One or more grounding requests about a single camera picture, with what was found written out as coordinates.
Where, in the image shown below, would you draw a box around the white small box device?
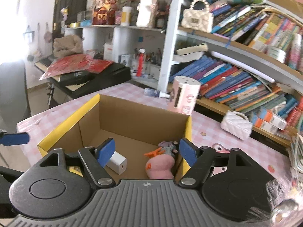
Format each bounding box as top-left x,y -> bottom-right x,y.
97,149 -> 127,175

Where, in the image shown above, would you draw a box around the grey office chair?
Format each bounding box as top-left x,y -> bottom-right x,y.
0,61 -> 31,132

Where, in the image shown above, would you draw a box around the grey purple plush toy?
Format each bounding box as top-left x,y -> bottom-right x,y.
158,141 -> 179,158

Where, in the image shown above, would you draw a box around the pink plush duck toy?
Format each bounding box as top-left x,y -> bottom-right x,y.
144,147 -> 175,180

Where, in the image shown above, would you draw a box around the white quilted pearl purse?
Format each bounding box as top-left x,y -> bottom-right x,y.
220,111 -> 253,140

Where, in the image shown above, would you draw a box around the yellow cardboard box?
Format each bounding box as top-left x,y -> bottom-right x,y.
38,94 -> 192,181

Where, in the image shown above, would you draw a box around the orange blue white box lower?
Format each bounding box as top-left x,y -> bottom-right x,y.
249,112 -> 278,135

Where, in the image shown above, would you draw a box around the orange blue white box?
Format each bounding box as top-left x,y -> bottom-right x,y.
258,107 -> 287,131
249,112 -> 278,135

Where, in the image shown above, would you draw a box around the pink cylindrical pen holder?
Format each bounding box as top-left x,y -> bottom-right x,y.
167,76 -> 201,116

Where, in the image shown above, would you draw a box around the pink checkered cartoon desk mat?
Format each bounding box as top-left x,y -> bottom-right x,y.
16,82 -> 291,178

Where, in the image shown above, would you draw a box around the black electronic keyboard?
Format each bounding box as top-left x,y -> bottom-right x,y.
47,63 -> 131,99

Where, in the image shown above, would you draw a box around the orange blue white box upper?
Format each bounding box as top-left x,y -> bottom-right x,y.
258,107 -> 287,131

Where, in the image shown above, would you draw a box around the red paper sheets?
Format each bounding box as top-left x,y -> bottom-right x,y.
40,54 -> 113,80

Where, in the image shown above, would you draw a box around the red white bottle figure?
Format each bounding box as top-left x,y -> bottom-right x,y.
136,48 -> 146,77

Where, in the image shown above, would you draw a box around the beige folded towel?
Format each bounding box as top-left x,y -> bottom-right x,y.
53,35 -> 84,58

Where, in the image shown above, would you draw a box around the cream quilted handbag on shelf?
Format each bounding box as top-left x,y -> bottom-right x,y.
181,0 -> 214,33

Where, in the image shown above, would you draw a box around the couple figurine red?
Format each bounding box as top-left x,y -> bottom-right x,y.
92,0 -> 118,25

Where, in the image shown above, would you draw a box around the white bookshelf frame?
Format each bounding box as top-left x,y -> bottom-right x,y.
158,0 -> 303,95

